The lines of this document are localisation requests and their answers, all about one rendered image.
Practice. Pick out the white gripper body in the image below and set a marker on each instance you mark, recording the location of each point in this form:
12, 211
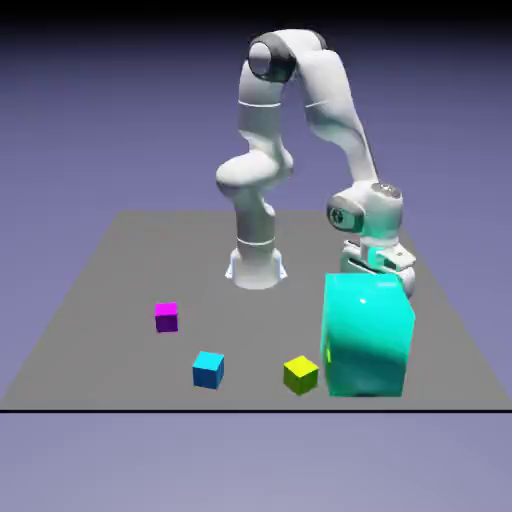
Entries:
354, 262

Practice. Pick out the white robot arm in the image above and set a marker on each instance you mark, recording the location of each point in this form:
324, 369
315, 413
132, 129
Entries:
258, 132

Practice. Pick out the small yellow cube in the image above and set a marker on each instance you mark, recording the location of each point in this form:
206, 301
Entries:
300, 374

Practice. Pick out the small blue cube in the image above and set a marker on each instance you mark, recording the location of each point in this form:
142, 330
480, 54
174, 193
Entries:
208, 370

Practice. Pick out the small magenta cube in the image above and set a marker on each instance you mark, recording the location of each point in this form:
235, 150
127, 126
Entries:
166, 316

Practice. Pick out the large cyan box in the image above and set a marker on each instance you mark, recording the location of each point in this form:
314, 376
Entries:
366, 340

